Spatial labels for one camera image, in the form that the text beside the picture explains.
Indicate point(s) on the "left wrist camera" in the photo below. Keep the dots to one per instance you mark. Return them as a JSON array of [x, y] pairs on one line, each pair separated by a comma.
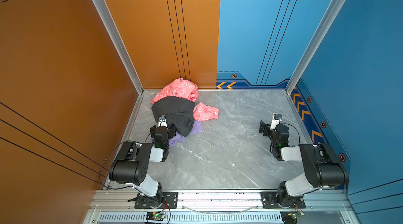
[[162, 121]]

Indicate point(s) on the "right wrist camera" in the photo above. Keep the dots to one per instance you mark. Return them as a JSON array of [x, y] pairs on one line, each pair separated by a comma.
[[276, 120]]

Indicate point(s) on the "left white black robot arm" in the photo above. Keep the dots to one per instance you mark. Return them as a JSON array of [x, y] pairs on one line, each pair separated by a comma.
[[130, 168]]

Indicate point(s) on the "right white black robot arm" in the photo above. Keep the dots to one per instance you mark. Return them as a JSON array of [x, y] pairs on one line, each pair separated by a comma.
[[321, 168]]

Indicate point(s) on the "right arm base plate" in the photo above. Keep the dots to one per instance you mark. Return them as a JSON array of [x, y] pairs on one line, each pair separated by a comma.
[[272, 200]]

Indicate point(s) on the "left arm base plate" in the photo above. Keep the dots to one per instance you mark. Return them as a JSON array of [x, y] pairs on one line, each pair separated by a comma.
[[168, 199]]

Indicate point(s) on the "right green circuit board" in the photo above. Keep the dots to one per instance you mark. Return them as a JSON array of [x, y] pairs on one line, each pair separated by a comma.
[[291, 217]]

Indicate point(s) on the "pink patterned jacket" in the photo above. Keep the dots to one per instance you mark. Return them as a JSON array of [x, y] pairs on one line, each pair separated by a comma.
[[183, 88]]

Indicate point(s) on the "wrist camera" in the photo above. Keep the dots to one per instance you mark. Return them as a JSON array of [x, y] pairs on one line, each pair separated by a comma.
[[276, 120], [162, 121]]

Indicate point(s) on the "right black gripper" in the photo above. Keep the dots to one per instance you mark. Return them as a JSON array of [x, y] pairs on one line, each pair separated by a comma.
[[267, 129]]

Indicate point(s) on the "black sweatshirt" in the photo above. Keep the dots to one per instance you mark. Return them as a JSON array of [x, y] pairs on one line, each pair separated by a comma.
[[178, 112]]

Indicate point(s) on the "aluminium front rail frame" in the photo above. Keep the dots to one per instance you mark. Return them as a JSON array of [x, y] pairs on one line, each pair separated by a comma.
[[216, 206]]

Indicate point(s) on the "left green circuit board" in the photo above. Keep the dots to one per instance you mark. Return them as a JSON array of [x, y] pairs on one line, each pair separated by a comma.
[[155, 217]]

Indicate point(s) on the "green circuit board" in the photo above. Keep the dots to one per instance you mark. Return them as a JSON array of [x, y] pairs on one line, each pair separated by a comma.
[[291, 217], [155, 217]]

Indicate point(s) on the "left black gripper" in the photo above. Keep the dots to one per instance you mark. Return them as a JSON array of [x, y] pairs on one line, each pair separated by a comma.
[[161, 131]]

